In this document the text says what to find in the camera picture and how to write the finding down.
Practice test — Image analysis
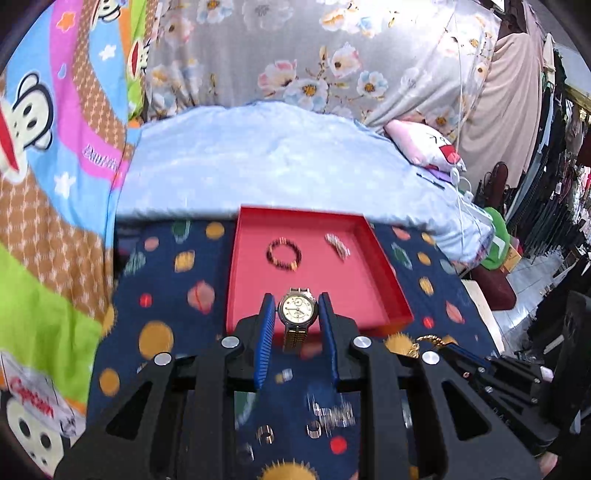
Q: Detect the gold and silver wristwatch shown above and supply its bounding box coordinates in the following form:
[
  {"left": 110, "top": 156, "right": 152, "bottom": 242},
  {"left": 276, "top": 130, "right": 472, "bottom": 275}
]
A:
[{"left": 276, "top": 287, "right": 320, "bottom": 355}]

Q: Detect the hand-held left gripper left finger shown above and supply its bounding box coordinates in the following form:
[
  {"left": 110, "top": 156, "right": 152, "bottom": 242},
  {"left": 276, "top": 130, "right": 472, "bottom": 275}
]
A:
[{"left": 54, "top": 293, "right": 278, "bottom": 480}]

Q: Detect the rack of hanging clothes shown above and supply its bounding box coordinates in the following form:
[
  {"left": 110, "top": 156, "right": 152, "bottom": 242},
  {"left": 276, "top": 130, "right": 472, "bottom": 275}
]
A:
[{"left": 508, "top": 46, "right": 591, "bottom": 296}]

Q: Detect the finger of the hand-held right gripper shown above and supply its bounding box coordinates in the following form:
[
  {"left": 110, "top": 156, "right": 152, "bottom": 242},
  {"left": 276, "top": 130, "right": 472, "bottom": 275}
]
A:
[
  {"left": 441, "top": 344, "right": 546, "bottom": 385},
  {"left": 465, "top": 370, "right": 562, "bottom": 459}
]

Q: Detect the pink beaded bracelet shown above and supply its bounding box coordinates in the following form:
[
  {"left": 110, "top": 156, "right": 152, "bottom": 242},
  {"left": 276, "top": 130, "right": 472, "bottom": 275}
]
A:
[{"left": 324, "top": 233, "right": 351, "bottom": 262}]

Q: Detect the beige hanging cloth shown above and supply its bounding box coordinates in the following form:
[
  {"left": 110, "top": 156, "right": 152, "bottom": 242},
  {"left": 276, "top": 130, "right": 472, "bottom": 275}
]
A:
[{"left": 462, "top": 14, "right": 548, "bottom": 185}]

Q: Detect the purple case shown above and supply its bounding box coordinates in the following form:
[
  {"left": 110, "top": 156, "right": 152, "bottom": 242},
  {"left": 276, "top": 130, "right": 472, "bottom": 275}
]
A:
[{"left": 417, "top": 167, "right": 452, "bottom": 186}]

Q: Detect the gold chain bracelet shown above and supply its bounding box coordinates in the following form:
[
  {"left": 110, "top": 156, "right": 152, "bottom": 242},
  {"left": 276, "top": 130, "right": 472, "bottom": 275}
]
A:
[{"left": 414, "top": 335, "right": 447, "bottom": 359}]

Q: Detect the silver charm chain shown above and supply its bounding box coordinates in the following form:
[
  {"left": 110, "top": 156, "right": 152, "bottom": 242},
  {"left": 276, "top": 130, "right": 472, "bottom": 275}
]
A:
[{"left": 307, "top": 392, "right": 356, "bottom": 428}]

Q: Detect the cartoon monkey printed blanket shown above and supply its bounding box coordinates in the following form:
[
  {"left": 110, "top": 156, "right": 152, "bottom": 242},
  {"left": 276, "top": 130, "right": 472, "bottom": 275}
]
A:
[{"left": 0, "top": 0, "right": 155, "bottom": 480}]

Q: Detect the dark red cushion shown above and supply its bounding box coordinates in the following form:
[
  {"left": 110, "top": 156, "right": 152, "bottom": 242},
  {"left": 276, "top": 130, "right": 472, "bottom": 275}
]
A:
[{"left": 470, "top": 267, "right": 516, "bottom": 311}]

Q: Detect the pink cartoon pillow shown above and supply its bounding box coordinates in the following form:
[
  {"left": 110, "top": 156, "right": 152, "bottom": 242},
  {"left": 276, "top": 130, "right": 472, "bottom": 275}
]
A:
[{"left": 384, "top": 119, "right": 467, "bottom": 172}]

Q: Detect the red shallow box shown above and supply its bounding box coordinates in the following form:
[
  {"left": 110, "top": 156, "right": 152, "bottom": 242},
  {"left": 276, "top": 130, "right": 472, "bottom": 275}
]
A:
[{"left": 226, "top": 206, "right": 414, "bottom": 337}]

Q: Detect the dark brown handbag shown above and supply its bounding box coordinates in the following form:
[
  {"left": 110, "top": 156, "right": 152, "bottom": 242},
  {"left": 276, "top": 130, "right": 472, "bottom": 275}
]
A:
[{"left": 477, "top": 161, "right": 509, "bottom": 209}]

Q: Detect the navy planet print blanket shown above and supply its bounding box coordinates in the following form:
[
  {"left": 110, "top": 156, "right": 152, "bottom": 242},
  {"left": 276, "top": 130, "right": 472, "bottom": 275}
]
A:
[{"left": 85, "top": 217, "right": 502, "bottom": 480}]

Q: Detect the light blue quilt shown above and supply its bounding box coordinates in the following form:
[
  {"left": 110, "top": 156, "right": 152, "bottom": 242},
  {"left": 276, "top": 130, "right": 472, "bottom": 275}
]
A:
[{"left": 108, "top": 102, "right": 497, "bottom": 278}]

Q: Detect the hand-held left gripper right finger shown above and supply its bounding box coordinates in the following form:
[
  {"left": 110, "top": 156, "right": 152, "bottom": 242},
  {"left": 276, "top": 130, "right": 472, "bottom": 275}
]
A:
[{"left": 318, "top": 292, "right": 543, "bottom": 480}]

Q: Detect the grey floral quilt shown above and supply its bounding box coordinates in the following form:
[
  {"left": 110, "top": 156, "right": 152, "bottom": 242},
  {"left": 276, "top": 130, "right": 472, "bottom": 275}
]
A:
[{"left": 143, "top": 0, "right": 502, "bottom": 134}]

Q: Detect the dark beaded bracelet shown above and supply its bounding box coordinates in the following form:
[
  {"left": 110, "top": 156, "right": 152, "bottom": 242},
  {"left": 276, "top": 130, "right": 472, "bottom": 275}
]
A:
[{"left": 266, "top": 237, "right": 303, "bottom": 271}]

